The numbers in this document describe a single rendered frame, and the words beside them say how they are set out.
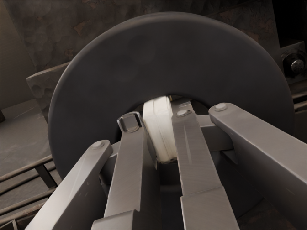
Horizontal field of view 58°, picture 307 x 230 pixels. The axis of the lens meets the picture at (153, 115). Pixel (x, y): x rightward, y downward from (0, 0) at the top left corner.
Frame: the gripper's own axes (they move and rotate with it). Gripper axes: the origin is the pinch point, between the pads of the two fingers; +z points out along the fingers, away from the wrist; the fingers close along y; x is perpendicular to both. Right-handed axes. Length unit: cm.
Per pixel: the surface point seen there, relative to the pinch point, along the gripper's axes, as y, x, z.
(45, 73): -20.6, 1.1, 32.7
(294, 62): 22.6, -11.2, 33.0
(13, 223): -23.5, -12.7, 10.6
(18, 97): -380, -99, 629
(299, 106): 17.7, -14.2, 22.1
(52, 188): -28.8, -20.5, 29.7
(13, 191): -147, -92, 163
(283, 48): 22.1, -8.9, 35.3
